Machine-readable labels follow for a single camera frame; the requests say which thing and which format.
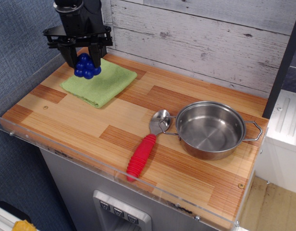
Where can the red handled metal spoon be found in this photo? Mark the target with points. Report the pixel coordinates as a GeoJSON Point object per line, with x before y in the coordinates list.
{"type": "Point", "coordinates": [159, 123]}

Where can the dark grey post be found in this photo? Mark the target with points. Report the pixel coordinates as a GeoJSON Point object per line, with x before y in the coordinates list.
{"type": "Point", "coordinates": [280, 77]}
{"type": "Point", "coordinates": [103, 49]}

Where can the blue toy grapes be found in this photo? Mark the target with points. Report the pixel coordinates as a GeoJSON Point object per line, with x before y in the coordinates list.
{"type": "Point", "coordinates": [85, 67]}

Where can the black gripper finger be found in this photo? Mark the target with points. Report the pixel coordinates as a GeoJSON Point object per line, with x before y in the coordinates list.
{"type": "Point", "coordinates": [69, 54]}
{"type": "Point", "coordinates": [94, 52]}

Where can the white toy sink unit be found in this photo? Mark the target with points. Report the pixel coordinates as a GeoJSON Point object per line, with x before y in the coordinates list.
{"type": "Point", "coordinates": [276, 161]}

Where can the stainless steel pot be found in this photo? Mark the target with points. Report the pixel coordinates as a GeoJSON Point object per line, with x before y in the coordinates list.
{"type": "Point", "coordinates": [210, 130]}

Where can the dark grey left post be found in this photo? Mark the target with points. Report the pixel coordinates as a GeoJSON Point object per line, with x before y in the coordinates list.
{"type": "Point", "coordinates": [103, 49]}

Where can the clear acrylic guard rail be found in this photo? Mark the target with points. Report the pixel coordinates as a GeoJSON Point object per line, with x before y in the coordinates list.
{"type": "Point", "coordinates": [104, 139]}

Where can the silver dispenser button panel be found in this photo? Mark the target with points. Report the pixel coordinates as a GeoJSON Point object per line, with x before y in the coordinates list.
{"type": "Point", "coordinates": [115, 215]}

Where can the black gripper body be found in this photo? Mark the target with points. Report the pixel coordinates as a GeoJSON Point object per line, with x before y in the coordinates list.
{"type": "Point", "coordinates": [81, 19]}

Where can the dark grey right post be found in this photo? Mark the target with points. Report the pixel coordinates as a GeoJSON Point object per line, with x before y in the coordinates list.
{"type": "Point", "coordinates": [280, 77]}

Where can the black and white frame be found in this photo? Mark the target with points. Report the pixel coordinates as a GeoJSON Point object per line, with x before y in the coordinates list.
{"type": "Point", "coordinates": [9, 215]}

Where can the green folded towel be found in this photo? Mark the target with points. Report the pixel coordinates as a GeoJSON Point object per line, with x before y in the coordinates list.
{"type": "Point", "coordinates": [100, 89]}

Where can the grey toy fridge cabinet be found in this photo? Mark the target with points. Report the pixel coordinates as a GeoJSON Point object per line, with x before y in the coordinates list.
{"type": "Point", "coordinates": [76, 184]}

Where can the yellow tape piece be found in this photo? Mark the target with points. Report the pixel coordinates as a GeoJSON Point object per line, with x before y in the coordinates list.
{"type": "Point", "coordinates": [23, 225]}

